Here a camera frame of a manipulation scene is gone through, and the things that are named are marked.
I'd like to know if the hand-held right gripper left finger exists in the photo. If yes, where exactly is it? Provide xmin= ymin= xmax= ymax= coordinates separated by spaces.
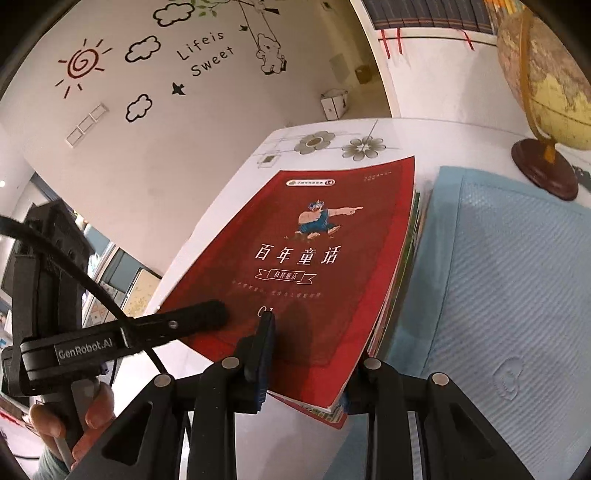
xmin=69 ymin=313 xmax=278 ymax=480

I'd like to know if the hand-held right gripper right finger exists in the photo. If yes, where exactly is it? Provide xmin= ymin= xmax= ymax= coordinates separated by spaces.
xmin=342 ymin=355 xmax=536 ymax=480

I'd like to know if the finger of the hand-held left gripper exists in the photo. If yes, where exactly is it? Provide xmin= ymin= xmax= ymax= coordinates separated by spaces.
xmin=121 ymin=299 xmax=230 ymax=347

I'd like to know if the stack of sorted books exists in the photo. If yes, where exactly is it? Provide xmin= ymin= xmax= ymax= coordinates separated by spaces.
xmin=265 ymin=182 xmax=434 ymax=426

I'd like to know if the red pointing figure book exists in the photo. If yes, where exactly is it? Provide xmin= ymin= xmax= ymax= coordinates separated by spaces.
xmin=157 ymin=156 xmax=415 ymax=414

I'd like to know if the row of dark shelved books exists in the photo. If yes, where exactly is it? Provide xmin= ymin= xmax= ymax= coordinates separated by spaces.
xmin=360 ymin=0 xmax=490 ymax=35

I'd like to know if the person's left hand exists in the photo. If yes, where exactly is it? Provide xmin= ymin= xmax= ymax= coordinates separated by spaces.
xmin=28 ymin=376 xmax=117 ymax=472

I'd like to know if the light blue quilted mat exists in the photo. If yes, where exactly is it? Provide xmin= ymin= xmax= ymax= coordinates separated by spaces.
xmin=369 ymin=165 xmax=591 ymax=480

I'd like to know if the black outline cloud decal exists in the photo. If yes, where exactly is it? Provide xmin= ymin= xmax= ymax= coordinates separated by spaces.
xmin=152 ymin=0 xmax=195 ymax=26

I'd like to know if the white bookshelf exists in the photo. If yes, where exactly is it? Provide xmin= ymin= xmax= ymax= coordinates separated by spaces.
xmin=351 ymin=0 xmax=509 ymax=121

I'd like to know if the yellow globe on wooden base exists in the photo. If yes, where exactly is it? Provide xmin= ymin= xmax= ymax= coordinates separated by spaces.
xmin=496 ymin=7 xmax=591 ymax=201

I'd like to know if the black cable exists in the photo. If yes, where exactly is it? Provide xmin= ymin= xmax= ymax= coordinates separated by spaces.
xmin=0 ymin=215 xmax=169 ymax=374

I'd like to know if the red sun wall decal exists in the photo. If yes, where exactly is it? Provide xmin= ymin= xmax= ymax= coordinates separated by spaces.
xmin=55 ymin=39 xmax=114 ymax=97

